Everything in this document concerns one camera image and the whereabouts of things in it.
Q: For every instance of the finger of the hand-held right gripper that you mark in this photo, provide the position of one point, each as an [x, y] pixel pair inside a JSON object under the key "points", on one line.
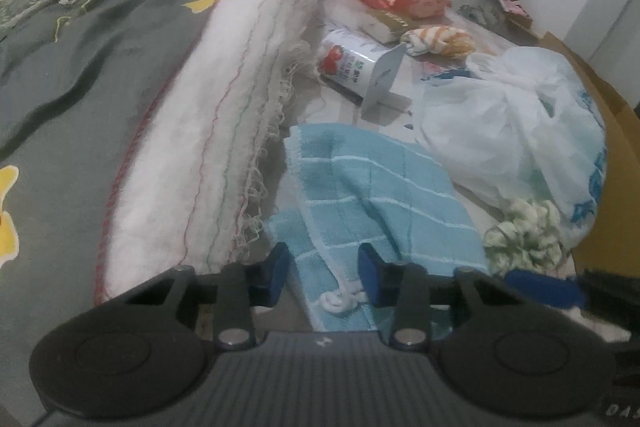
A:
{"points": [[545, 288]]}

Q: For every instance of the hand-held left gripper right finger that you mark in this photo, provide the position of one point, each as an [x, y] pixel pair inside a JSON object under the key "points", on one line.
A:
{"points": [[372, 274]]}

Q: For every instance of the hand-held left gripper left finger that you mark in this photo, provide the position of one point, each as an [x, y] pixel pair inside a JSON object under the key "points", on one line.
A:
{"points": [[275, 269]]}

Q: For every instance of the blue checked towel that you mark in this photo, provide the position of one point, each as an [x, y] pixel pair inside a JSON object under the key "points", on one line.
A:
{"points": [[360, 187]]}

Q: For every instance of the white plastic bag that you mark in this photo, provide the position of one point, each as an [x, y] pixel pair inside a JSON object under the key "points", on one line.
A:
{"points": [[500, 132]]}

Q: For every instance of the gold tissue packet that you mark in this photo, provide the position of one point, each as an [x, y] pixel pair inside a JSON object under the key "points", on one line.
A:
{"points": [[392, 27]]}

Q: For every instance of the green and white ruffled cloth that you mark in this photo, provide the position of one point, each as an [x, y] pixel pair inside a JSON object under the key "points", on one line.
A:
{"points": [[525, 232]]}

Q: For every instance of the plaid floral mat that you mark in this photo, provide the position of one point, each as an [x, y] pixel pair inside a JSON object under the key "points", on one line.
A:
{"points": [[335, 112]]}

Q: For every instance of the large cardboard box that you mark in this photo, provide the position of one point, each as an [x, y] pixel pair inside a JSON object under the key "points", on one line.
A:
{"points": [[615, 117]]}

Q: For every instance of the white fringed blanket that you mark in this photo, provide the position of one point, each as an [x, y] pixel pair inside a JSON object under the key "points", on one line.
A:
{"points": [[240, 82]]}

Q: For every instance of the white canister with red print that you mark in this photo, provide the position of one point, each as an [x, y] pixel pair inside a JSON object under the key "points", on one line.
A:
{"points": [[345, 62]]}

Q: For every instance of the green bedsheet with yellow flowers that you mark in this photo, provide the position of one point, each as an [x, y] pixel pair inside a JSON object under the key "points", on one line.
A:
{"points": [[100, 107]]}

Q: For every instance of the orange and white striped cloth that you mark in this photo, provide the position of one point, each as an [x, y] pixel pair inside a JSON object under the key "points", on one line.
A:
{"points": [[440, 39]]}

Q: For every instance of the grey crumpled cloth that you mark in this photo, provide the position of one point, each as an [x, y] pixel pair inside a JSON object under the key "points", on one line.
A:
{"points": [[480, 13]]}

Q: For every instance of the small pink packet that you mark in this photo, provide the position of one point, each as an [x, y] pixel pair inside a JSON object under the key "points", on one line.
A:
{"points": [[512, 5]]}

